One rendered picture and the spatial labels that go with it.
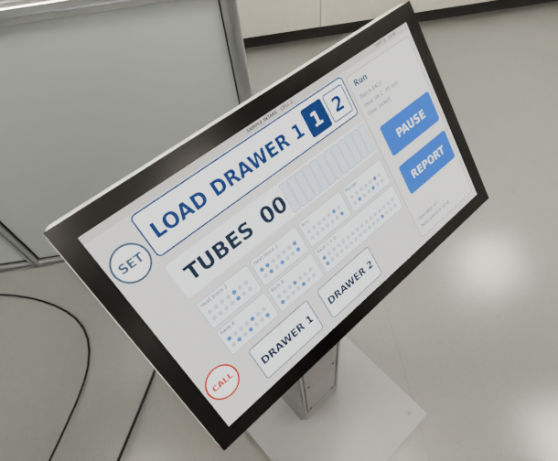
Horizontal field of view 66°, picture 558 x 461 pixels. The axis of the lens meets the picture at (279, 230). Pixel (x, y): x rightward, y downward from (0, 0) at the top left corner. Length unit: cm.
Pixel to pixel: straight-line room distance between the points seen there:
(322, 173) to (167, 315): 24
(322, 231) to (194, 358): 21
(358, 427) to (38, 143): 132
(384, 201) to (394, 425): 103
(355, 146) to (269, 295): 21
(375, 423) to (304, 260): 104
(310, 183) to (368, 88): 15
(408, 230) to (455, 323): 110
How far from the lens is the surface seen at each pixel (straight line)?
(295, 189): 51
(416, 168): 62
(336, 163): 54
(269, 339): 52
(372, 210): 57
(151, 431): 162
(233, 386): 52
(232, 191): 47
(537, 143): 235
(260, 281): 50
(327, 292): 55
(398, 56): 62
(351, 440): 149
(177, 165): 46
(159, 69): 129
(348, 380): 152
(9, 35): 133
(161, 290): 46
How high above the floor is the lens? 150
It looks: 55 degrees down
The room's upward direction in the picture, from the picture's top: 9 degrees counter-clockwise
